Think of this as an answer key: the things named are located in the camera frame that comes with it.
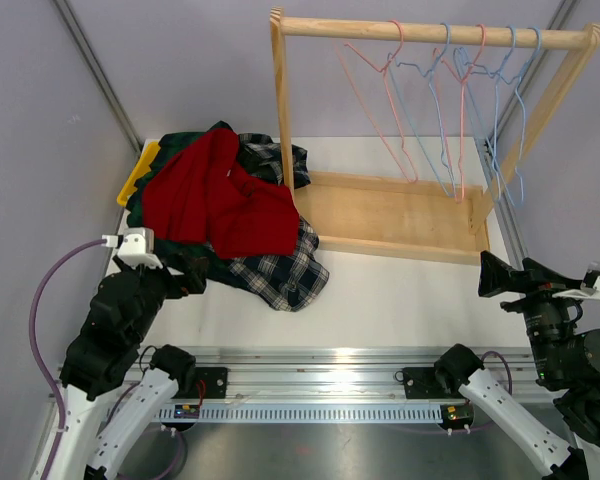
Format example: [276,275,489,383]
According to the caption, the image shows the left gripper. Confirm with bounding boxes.
[115,248,207,343]

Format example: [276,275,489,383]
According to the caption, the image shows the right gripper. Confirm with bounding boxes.
[478,248,586,381]

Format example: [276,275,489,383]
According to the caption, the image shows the dark green plaid skirt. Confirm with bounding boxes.
[126,132,246,290]

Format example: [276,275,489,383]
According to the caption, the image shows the red skirt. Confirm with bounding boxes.
[149,128,299,260]

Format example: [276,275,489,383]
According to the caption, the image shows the navy white plaid skirt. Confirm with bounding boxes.
[202,133,329,312]

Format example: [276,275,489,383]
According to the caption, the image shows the blue hanger with plaid skirt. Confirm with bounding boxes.
[385,22,462,199]

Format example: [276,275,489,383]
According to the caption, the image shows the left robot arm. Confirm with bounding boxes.
[29,254,207,479]

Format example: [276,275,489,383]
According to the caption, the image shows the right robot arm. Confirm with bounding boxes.
[394,251,600,479]

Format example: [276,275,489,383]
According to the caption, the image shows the wooden clothes rack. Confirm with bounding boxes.
[269,8,600,265]

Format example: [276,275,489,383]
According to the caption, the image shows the yellow plastic tray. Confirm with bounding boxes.
[116,140,160,207]

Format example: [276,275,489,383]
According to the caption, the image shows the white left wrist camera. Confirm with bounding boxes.
[101,227,163,269]

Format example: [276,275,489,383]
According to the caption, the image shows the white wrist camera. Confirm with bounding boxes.
[101,227,163,269]
[553,262,600,301]

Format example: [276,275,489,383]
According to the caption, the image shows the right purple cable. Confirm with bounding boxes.
[479,282,600,436]

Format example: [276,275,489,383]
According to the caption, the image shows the purple cable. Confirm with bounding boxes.
[27,238,189,480]
[479,282,600,436]

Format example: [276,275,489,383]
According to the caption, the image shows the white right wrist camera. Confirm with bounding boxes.
[553,262,600,301]

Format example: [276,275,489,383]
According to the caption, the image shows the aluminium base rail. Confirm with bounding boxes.
[47,344,561,426]

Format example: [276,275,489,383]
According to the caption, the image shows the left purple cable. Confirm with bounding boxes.
[27,238,189,480]

